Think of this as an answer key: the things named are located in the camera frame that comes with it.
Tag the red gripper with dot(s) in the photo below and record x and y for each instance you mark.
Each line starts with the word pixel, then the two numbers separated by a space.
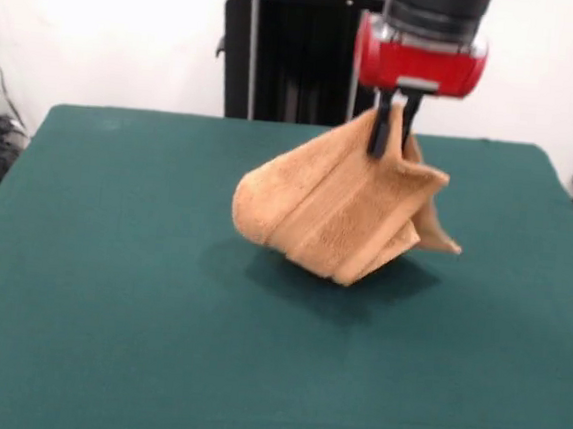
pixel 420 65

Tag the tan terry towel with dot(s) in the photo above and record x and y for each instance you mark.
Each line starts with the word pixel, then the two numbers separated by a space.
pixel 327 203

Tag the black power strip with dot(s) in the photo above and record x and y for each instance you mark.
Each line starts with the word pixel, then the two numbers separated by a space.
pixel 2 137

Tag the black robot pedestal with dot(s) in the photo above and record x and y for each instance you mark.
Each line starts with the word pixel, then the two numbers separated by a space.
pixel 291 49

